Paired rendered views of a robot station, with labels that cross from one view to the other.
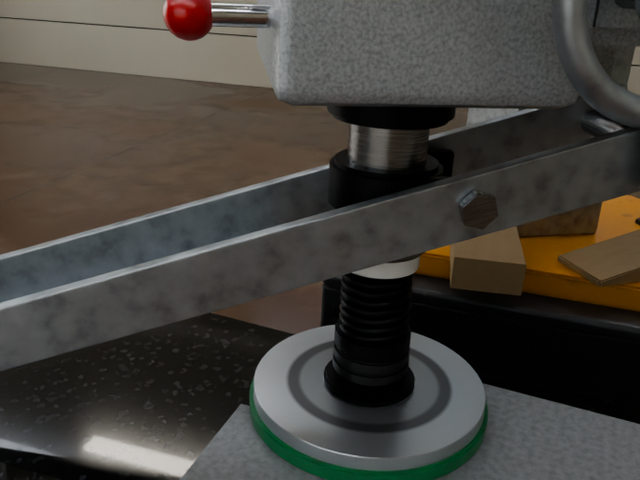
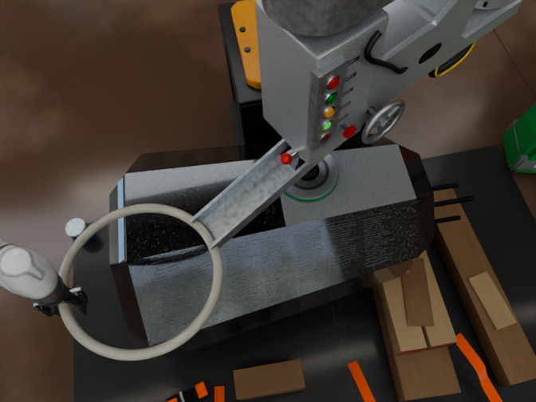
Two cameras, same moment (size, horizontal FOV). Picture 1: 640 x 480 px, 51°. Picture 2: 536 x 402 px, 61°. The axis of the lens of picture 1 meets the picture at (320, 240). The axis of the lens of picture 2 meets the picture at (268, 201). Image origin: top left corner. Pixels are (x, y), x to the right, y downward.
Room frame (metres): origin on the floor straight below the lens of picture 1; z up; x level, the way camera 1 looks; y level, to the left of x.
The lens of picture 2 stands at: (-0.12, 0.40, 2.22)
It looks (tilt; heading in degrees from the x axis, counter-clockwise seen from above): 64 degrees down; 336
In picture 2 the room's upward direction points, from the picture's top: 5 degrees counter-clockwise
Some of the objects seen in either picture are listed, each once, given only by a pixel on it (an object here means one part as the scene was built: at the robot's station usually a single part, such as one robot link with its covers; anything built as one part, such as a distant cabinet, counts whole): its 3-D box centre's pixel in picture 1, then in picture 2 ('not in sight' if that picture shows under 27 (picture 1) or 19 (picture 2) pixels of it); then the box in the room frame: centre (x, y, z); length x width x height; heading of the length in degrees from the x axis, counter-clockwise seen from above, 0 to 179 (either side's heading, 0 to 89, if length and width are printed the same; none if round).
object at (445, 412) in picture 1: (368, 386); (307, 171); (0.53, -0.05, 0.84); 0.21 x 0.21 x 0.01
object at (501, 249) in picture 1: (484, 250); not in sight; (0.96, -0.26, 0.81); 0.20 x 0.10 x 0.05; 171
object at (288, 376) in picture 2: not in sight; (269, 380); (0.06, 0.38, 0.07); 0.30 x 0.12 x 0.12; 71
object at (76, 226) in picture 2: not in sight; (80, 231); (1.16, 0.90, 0.08); 0.10 x 0.10 x 0.13
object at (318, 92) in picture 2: not in sight; (325, 108); (0.41, 0.00, 1.37); 0.08 x 0.03 x 0.28; 99
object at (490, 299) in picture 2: not in sight; (491, 300); (-0.13, -0.67, 0.13); 0.25 x 0.10 x 0.01; 171
